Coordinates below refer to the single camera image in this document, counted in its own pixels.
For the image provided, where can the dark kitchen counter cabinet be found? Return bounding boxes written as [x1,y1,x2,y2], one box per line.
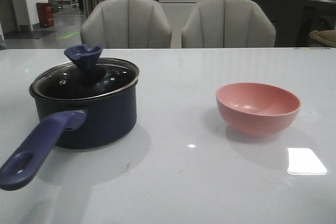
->
[205,0,336,48]

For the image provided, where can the pink bowl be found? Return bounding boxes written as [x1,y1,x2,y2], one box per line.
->
[216,82,301,136]

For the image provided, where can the glass lid with blue knob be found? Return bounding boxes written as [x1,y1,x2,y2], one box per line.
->
[29,44,140,101]

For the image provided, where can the dark blue saucepan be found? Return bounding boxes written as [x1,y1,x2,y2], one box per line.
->
[1,83,137,191]

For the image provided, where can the right beige upholstered chair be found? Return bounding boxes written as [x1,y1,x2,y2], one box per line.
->
[181,0,276,48]

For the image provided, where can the tan cushion at right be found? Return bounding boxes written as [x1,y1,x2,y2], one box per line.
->
[309,29,336,48]

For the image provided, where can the red trash bin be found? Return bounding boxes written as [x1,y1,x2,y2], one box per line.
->
[36,2,54,28]

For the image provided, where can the left beige upholstered chair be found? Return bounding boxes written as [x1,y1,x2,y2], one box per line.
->
[80,0,172,49]

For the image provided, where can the beige upholstered chair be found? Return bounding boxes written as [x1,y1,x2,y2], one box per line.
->
[181,0,276,48]
[80,0,172,49]

